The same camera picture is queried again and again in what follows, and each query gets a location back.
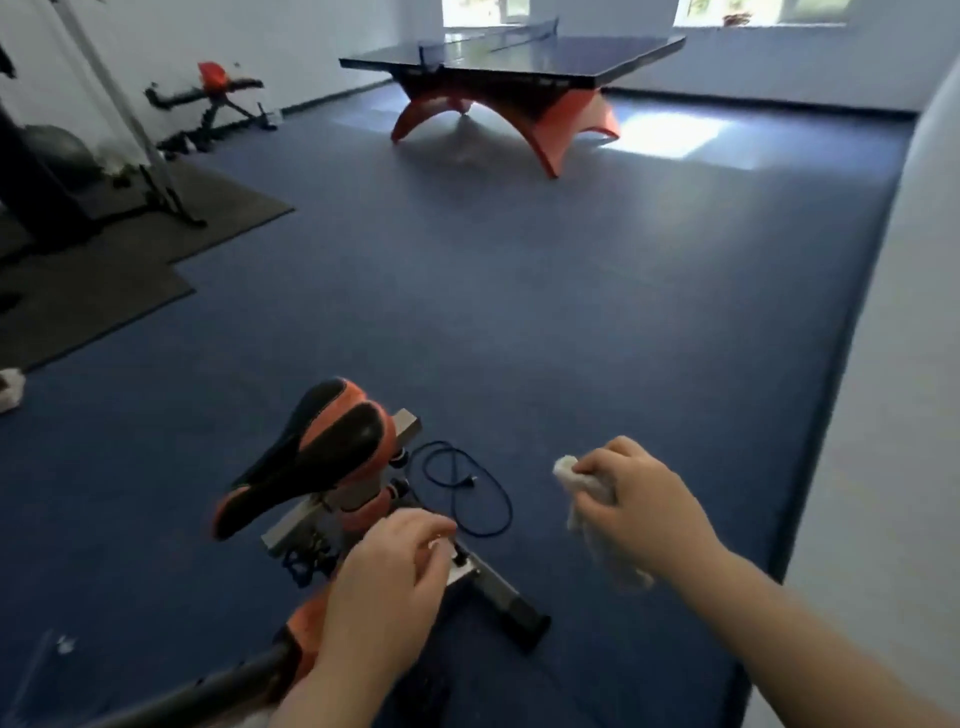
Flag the person's left forearm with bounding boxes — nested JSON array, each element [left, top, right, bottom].
[[266, 660, 423, 728]]

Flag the white metal rack frame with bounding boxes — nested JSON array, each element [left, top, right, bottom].
[[43, 0, 209, 231]]

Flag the white cloth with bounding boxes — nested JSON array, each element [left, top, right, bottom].
[[552, 454, 655, 594]]

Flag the person's left hand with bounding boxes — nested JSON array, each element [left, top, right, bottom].
[[321, 509, 459, 678]]

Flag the wide window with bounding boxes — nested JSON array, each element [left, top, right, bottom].
[[673, 0, 854, 28]]

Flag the dark power cable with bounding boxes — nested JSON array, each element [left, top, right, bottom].
[[408, 440, 516, 540]]

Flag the black gym machine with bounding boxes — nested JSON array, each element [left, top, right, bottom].
[[0, 101, 102, 260]]

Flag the white crumpled object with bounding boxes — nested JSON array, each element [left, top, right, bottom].
[[0, 366, 28, 416]]

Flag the table tennis net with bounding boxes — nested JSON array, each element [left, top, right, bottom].
[[417, 16, 563, 73]]

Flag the black and orange bike saddle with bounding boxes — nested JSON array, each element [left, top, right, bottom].
[[211, 377, 399, 543]]

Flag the table tennis table orange legs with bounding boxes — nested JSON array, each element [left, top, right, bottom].
[[338, 16, 688, 180]]

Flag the small window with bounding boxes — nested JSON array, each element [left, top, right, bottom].
[[441, 0, 531, 28]]

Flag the grey exercise ball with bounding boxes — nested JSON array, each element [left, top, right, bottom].
[[21, 123, 104, 190]]

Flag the person's right hand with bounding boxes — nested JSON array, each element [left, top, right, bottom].
[[571, 435, 727, 592]]

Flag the orange exercise bike frame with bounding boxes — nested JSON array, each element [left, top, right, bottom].
[[93, 408, 553, 728]]

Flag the person's right forearm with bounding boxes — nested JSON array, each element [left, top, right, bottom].
[[671, 543, 960, 728]]

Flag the black floor mat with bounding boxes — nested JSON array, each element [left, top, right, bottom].
[[0, 156, 296, 374]]

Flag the black weight bench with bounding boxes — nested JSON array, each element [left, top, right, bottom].
[[144, 61, 279, 156]]

